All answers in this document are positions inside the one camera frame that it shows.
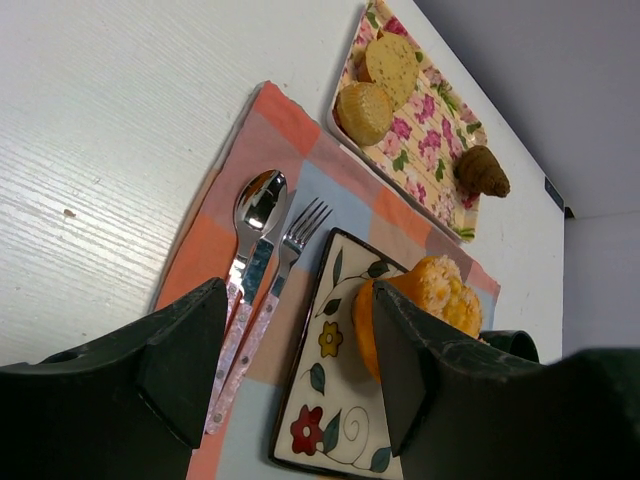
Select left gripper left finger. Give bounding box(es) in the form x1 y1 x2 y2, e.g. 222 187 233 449
1 278 228 479

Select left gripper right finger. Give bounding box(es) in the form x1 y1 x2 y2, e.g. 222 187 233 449
373 281 639 479

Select fork with pink handle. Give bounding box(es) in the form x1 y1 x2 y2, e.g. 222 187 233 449
205 198 332 435

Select floral serving tray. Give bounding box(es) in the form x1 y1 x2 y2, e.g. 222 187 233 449
327 1 487 242

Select right blue table label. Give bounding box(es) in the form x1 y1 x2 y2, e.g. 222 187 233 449
544 177 565 211

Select spoon with pink handle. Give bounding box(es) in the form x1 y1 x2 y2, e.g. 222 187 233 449
226 169 288 323

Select dark green mug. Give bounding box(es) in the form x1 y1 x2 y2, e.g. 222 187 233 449
480 330 539 363

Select knife with pink handle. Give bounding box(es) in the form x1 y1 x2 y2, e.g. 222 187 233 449
205 191 295 435

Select brown chocolate pastry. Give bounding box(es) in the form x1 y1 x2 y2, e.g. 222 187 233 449
454 145 511 198

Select orange sugar-topped bun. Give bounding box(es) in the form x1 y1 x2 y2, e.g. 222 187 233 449
351 255 483 380

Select checkered orange placemat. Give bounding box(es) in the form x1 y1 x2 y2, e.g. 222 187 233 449
154 82 500 479

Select square floral plate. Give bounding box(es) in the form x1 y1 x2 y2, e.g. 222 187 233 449
269 228 405 479

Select small yellow muffin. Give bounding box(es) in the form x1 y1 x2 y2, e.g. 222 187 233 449
335 82 393 147

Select oval herb bread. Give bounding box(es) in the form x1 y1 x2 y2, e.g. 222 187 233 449
356 32 420 111

